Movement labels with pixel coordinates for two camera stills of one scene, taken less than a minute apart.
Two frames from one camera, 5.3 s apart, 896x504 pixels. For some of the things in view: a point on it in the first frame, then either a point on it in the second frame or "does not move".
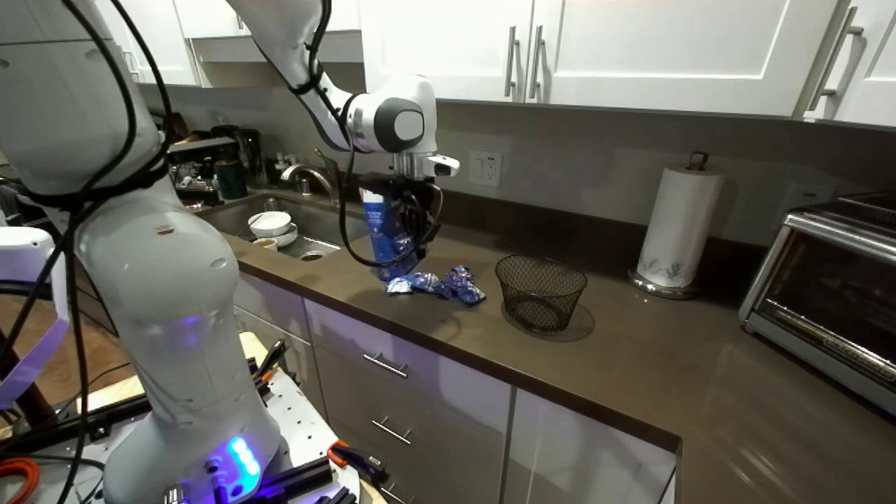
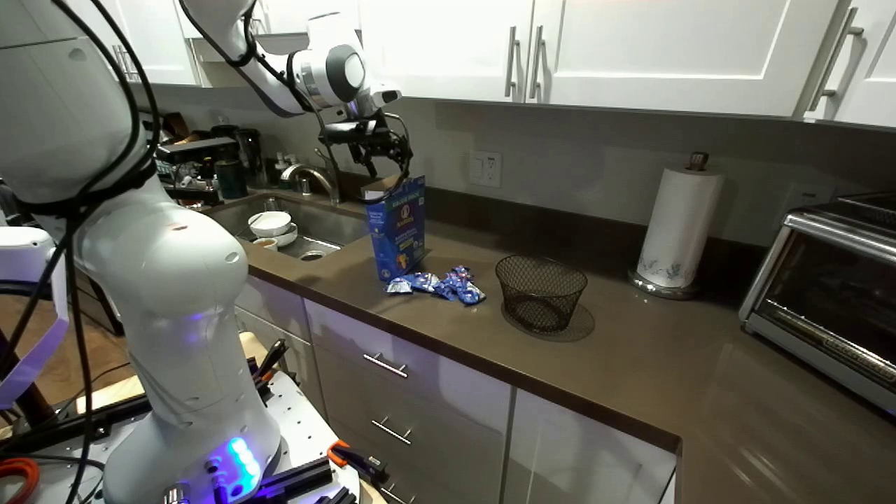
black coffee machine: (219, 163) does not move
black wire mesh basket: (538, 296) does not move
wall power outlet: (486, 170) does not move
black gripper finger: (422, 233) -> (402, 153)
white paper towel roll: (680, 227) does not move
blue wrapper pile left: (418, 280) does not move
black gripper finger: (405, 244) -> (366, 157)
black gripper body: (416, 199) -> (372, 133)
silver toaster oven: (825, 296) does not move
